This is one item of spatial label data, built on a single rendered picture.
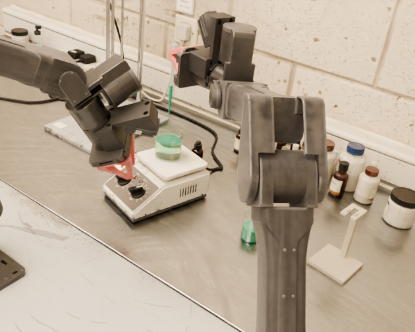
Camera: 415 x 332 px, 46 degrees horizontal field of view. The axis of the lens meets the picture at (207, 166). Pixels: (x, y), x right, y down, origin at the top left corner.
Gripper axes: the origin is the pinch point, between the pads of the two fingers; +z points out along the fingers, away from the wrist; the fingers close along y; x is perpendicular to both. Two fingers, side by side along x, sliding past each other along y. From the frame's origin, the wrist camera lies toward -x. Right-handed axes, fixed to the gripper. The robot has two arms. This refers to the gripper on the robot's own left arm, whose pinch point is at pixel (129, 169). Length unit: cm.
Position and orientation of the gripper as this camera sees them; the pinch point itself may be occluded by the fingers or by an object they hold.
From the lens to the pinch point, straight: 97.6
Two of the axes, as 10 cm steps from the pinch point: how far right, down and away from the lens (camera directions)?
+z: 3.1, 6.2, 7.3
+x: -9.5, 2.0, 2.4
